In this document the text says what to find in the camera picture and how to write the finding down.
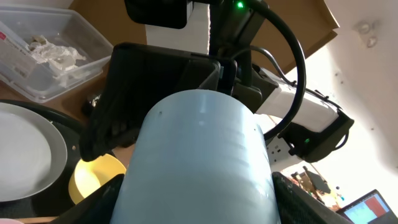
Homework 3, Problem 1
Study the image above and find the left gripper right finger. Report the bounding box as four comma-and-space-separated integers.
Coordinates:
272, 172, 350, 224

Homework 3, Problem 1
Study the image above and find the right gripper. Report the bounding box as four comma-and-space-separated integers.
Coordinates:
216, 57, 279, 113

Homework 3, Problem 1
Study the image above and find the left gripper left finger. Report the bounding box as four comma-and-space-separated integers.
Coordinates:
50, 174, 124, 224

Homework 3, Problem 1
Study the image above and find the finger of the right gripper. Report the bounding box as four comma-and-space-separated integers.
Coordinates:
79, 42, 221, 162

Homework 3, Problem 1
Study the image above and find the yellow bowl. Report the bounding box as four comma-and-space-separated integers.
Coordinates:
68, 154, 126, 204

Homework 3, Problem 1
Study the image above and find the white napkin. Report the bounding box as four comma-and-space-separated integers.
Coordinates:
28, 35, 86, 87

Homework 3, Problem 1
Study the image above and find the blue cup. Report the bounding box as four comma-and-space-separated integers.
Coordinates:
111, 90, 280, 224

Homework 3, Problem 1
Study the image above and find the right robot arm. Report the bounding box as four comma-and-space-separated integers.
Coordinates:
79, 1, 354, 162

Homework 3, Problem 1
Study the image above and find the round black tray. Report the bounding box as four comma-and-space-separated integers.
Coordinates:
1, 100, 84, 219

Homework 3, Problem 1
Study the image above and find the laptop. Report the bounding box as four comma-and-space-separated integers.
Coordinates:
337, 189, 398, 224

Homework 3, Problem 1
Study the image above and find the grey round plate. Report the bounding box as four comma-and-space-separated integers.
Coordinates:
1, 103, 68, 202

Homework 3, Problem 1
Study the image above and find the clear plastic bin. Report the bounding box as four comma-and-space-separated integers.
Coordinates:
1, 4, 113, 103

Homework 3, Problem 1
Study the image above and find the pink cup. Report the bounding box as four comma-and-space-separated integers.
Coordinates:
0, 218, 23, 224

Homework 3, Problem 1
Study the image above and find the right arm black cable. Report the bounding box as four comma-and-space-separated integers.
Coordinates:
231, 0, 307, 141

